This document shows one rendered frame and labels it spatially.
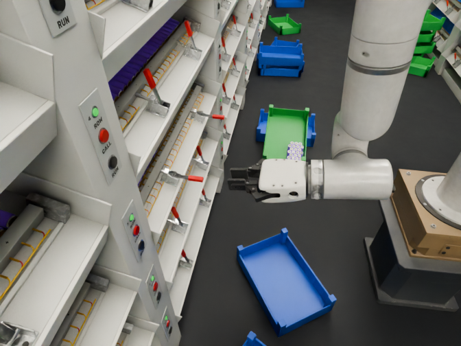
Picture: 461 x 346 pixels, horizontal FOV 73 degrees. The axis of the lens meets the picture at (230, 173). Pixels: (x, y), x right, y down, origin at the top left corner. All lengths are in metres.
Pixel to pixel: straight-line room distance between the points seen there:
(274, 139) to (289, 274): 0.72
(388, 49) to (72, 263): 0.50
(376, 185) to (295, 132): 1.02
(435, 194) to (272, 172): 0.51
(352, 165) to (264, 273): 0.62
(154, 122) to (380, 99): 0.39
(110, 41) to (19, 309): 0.33
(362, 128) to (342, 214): 0.86
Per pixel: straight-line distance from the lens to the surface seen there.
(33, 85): 0.35
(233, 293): 1.14
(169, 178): 0.76
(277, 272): 1.18
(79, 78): 0.38
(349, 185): 0.67
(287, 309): 1.13
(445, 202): 1.01
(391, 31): 0.50
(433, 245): 0.98
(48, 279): 0.44
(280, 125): 1.66
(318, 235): 1.31
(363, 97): 0.54
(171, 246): 0.88
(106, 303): 0.62
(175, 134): 0.85
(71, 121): 0.37
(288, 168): 0.69
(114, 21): 0.51
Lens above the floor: 1.03
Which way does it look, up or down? 43 degrees down
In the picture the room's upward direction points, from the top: straight up
